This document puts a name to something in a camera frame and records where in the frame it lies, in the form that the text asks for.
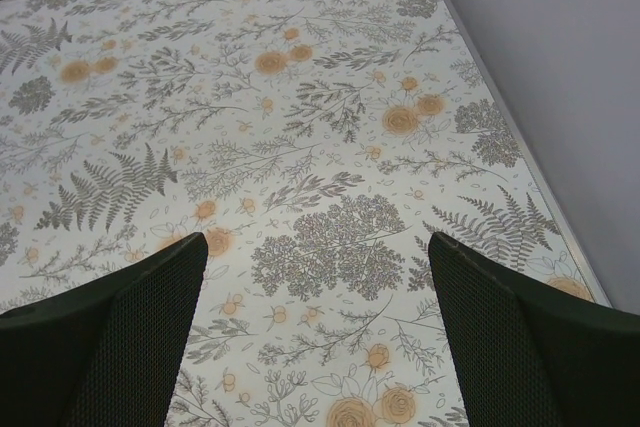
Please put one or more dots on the floral tablecloth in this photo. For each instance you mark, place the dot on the floral tablecloth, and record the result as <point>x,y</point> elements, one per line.
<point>317,145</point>

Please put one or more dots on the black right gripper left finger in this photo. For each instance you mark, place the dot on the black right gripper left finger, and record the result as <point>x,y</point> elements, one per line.
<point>106,353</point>

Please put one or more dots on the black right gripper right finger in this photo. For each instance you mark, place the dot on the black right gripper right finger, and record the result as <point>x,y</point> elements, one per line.
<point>527,354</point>

